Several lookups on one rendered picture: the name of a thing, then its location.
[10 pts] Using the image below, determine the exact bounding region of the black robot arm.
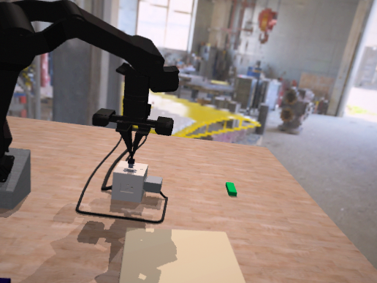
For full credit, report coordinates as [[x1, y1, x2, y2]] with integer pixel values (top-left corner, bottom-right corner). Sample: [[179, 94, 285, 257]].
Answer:
[[0, 0, 180, 182]]

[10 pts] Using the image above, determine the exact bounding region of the green rectangular block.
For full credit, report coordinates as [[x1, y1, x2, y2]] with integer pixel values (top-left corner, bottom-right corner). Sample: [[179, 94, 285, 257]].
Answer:
[[226, 182, 237, 196]]

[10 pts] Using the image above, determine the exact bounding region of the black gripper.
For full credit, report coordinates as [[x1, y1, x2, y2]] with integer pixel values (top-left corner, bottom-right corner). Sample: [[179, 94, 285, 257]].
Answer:
[[92, 93, 174, 154]]

